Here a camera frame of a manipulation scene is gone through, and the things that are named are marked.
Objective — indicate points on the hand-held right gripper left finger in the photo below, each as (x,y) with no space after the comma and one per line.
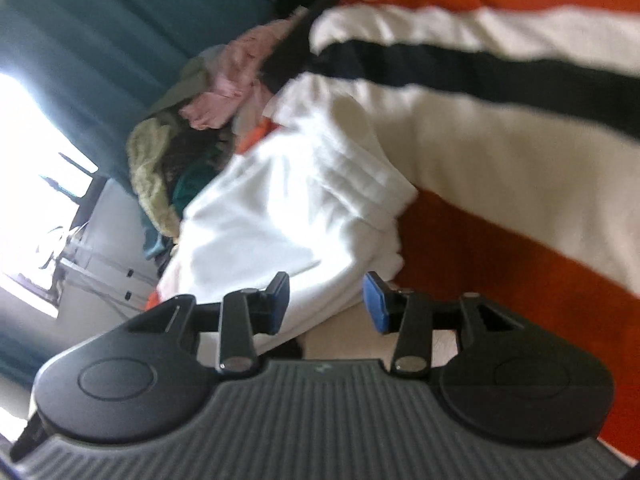
(278,305)

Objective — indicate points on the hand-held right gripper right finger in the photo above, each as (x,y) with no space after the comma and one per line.
(376,305)

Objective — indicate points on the white garment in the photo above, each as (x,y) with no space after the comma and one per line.
(280,210)

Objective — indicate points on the blue garment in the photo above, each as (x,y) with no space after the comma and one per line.
(155,242)

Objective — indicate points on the dark green garment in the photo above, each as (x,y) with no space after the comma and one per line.
(192,185)

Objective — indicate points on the dark brown garment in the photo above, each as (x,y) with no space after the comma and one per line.
(195,145)

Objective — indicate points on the white cabinet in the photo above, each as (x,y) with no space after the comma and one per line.
(110,240)

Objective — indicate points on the fuzzy yellow-green garment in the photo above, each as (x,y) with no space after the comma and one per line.
(147,160)

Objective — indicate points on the orange black striped blanket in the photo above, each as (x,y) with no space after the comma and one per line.
(500,135)

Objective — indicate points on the pink garment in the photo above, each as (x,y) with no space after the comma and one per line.
(225,85)

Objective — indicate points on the olive green garment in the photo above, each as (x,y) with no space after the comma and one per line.
(190,85)

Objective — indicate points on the black cloth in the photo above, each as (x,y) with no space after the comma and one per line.
(290,45)

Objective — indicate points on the bright window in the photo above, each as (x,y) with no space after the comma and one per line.
(30,135)

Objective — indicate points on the teal curtain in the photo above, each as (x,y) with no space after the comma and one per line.
(100,35)

